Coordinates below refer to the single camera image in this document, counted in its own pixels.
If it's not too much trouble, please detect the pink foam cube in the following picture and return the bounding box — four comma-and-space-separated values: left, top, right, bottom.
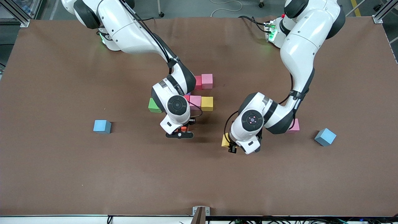
201, 74, 214, 90
189, 96, 202, 110
288, 118, 300, 133

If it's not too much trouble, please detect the green foam cube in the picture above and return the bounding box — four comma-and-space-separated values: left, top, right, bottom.
148, 98, 162, 113

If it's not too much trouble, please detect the blue foam cube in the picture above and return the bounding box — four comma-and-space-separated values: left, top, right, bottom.
314, 128, 337, 147
93, 120, 112, 134

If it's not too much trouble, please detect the brown table cover sheet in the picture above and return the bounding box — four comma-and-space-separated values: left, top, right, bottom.
0, 16, 398, 217

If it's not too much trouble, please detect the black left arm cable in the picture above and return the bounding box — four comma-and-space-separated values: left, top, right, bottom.
224, 71, 296, 145

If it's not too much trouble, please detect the grey metal camera bracket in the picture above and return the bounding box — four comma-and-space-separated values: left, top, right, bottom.
192, 206, 210, 224

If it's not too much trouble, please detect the black base cable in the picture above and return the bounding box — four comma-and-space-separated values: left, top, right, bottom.
238, 15, 268, 33

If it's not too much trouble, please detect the white floor cable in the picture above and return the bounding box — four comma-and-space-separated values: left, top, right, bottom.
210, 0, 243, 18

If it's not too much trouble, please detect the aluminium frame profile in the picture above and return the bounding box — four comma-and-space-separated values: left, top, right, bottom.
0, 0, 30, 28
372, 0, 398, 24

